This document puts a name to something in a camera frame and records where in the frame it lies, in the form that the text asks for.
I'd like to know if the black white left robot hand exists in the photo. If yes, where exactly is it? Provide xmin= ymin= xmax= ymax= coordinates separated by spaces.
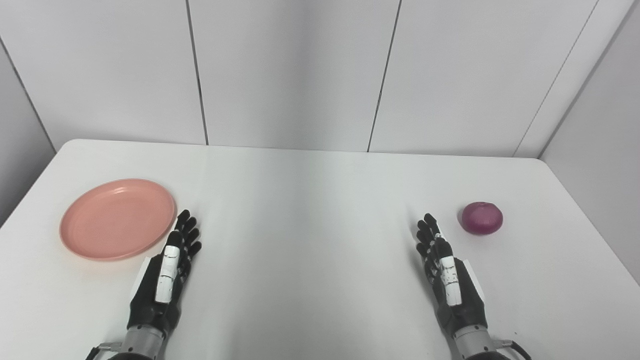
xmin=127 ymin=209 xmax=203 ymax=333

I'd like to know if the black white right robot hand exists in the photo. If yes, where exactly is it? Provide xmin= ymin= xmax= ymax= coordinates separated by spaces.
xmin=416 ymin=213 xmax=489 ymax=339

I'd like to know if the purple onion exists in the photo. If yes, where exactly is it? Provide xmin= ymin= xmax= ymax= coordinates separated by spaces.
xmin=460 ymin=201 xmax=504 ymax=236

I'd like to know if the pink round plate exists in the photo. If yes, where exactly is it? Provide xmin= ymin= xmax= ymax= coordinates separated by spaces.
xmin=59 ymin=178 xmax=177 ymax=262

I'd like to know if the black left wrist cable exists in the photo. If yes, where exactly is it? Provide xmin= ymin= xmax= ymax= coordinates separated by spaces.
xmin=84 ymin=342 xmax=124 ymax=360

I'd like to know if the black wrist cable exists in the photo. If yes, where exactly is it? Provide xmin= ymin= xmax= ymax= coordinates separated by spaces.
xmin=492 ymin=339 xmax=534 ymax=360
xmin=84 ymin=342 xmax=124 ymax=360

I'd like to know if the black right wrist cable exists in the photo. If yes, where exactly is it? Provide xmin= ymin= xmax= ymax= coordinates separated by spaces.
xmin=492 ymin=339 xmax=534 ymax=360

